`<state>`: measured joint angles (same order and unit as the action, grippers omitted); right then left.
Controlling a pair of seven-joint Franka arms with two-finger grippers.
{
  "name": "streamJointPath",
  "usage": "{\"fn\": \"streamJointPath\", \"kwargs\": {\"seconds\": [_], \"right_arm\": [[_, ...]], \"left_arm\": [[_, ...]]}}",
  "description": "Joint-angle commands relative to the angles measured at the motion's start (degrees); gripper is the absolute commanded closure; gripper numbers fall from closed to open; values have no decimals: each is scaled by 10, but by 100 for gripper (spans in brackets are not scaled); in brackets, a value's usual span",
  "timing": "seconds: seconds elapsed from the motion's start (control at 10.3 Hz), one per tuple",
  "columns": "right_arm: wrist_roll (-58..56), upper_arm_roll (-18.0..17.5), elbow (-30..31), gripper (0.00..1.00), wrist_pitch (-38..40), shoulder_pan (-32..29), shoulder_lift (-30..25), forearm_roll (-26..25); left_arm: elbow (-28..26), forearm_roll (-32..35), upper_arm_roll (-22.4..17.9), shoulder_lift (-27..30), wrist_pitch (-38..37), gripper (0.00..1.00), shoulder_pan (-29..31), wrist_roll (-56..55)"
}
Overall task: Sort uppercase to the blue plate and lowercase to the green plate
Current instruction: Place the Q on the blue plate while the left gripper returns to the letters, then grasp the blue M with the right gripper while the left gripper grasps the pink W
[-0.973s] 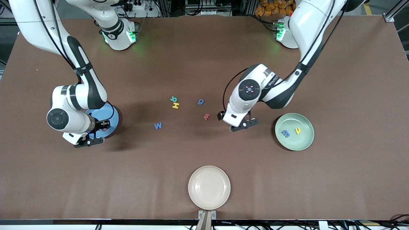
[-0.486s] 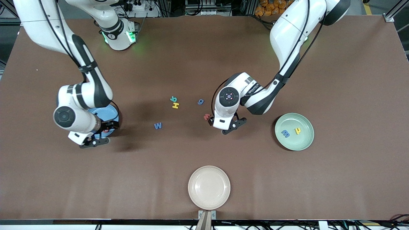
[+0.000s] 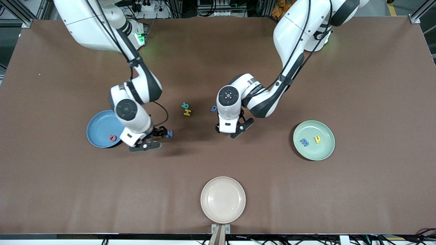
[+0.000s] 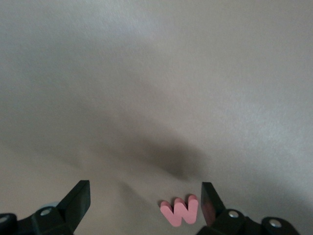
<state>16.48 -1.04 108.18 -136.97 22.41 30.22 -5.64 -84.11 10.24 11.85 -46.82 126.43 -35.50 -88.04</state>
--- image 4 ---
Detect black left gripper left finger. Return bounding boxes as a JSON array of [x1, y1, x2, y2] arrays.
[[0, 180, 91, 235]]

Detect brown table cover sheet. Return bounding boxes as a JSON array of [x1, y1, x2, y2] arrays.
[[0, 0, 313, 235]]

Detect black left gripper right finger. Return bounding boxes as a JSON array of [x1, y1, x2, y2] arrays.
[[195, 182, 299, 235]]

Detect red foam letter w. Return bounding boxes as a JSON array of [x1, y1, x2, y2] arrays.
[[160, 194, 199, 227]]

